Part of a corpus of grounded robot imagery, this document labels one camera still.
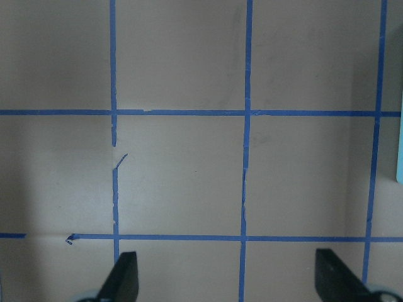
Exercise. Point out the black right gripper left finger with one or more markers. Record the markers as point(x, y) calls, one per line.
point(122, 284)

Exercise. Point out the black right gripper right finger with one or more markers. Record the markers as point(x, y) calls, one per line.
point(334, 281)

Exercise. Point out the turquoise plastic bin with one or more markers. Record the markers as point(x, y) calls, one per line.
point(399, 168)

